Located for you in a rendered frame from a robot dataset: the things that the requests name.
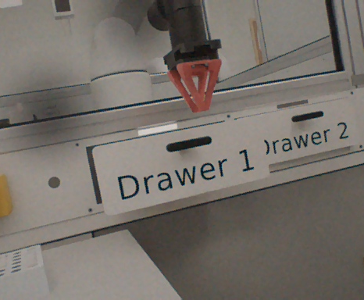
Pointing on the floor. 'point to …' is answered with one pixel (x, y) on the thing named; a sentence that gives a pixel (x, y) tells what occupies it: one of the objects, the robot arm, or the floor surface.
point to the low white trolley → (105, 271)
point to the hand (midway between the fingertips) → (199, 106)
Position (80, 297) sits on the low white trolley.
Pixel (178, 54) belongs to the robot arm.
